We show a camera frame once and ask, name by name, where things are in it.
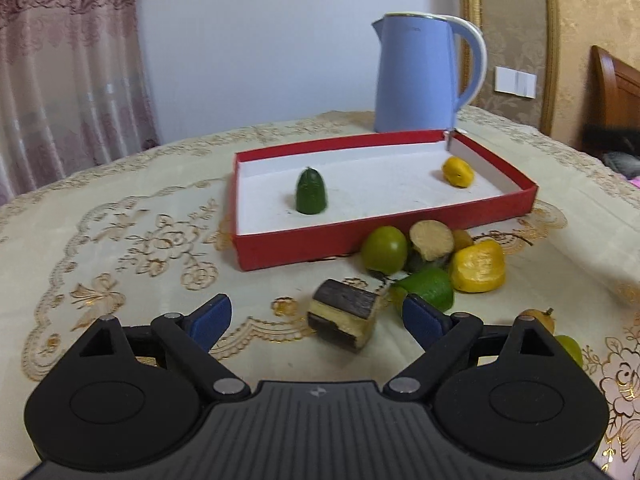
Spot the pink patterned curtain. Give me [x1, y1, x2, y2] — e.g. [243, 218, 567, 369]
[0, 0, 161, 206]

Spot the large yellow fruit piece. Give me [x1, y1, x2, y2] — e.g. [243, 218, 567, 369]
[448, 239, 507, 294]

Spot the red shallow cardboard box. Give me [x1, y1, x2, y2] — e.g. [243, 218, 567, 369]
[224, 129, 540, 272]

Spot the round green tomato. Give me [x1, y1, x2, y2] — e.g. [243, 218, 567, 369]
[361, 226, 410, 275]

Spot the small yellow fruit piece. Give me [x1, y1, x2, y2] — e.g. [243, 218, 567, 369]
[442, 156, 476, 190]

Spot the dark green cucumber end piece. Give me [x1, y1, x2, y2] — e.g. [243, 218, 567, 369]
[295, 166, 329, 215]

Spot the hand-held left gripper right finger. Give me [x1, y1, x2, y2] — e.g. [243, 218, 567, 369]
[382, 294, 558, 401]

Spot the grey cloth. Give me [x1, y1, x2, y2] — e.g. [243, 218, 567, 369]
[602, 151, 640, 181]

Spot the wooden headboard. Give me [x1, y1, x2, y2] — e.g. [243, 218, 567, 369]
[582, 45, 640, 161]

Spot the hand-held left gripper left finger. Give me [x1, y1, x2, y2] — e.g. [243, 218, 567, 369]
[80, 294, 251, 401]

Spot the white wall switch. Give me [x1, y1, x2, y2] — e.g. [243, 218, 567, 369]
[495, 66, 538, 98]

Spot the small round green fruit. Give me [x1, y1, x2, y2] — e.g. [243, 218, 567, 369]
[554, 335, 584, 368]

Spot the green cucumber piece with cut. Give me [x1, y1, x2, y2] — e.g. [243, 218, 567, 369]
[390, 267, 455, 313]

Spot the dark eggplant chunk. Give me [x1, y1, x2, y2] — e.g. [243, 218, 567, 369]
[306, 279, 382, 352]

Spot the blue electric kettle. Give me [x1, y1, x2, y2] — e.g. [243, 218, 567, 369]
[371, 12, 488, 133]

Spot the cut eggplant piece, beige face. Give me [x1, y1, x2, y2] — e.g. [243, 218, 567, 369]
[405, 220, 456, 273]

